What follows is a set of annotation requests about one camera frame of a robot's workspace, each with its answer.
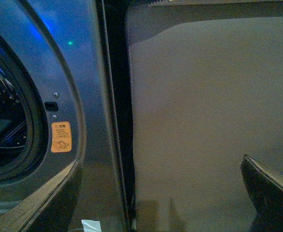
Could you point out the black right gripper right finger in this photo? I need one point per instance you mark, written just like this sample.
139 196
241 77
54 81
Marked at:
265 190

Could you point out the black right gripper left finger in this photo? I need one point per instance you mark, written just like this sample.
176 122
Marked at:
48 209

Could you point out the grey front-load washing machine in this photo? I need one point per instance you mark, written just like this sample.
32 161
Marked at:
62 60

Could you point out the white tape strip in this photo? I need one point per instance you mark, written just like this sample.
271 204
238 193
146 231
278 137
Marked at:
91 225

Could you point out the orange warning sticker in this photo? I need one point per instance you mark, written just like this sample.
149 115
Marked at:
61 137

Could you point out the beige cabinet side panel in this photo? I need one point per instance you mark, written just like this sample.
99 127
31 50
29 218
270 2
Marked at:
207 89

